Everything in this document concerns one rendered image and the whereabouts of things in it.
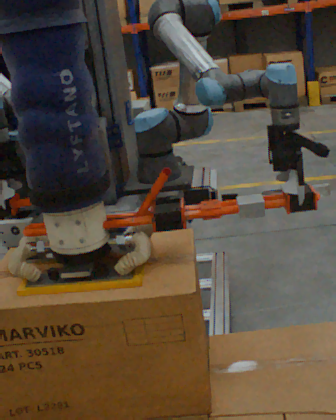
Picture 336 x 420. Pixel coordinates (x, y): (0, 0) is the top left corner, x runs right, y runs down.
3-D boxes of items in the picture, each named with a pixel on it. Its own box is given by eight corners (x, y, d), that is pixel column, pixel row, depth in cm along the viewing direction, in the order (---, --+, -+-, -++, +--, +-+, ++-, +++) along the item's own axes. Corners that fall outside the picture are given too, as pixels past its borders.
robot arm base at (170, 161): (140, 172, 193) (136, 146, 190) (182, 168, 191) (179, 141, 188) (134, 186, 179) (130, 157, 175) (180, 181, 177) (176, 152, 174)
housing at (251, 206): (239, 221, 137) (238, 204, 135) (237, 211, 143) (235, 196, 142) (265, 217, 136) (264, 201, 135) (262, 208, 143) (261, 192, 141)
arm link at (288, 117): (295, 103, 134) (302, 108, 126) (297, 120, 135) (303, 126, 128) (268, 105, 134) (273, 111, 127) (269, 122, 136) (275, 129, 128)
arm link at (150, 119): (132, 150, 185) (127, 112, 180) (167, 141, 190) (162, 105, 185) (146, 156, 174) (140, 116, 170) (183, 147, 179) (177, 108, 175)
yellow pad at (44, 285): (17, 297, 133) (12, 281, 131) (26, 280, 142) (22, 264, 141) (142, 287, 131) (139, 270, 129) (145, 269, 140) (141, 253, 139)
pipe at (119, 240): (15, 282, 134) (10, 263, 132) (37, 243, 157) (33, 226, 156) (140, 271, 132) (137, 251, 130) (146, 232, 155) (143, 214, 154)
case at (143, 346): (-11, 452, 141) (-37, 312, 128) (38, 347, 179) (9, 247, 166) (212, 413, 138) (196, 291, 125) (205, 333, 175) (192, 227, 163)
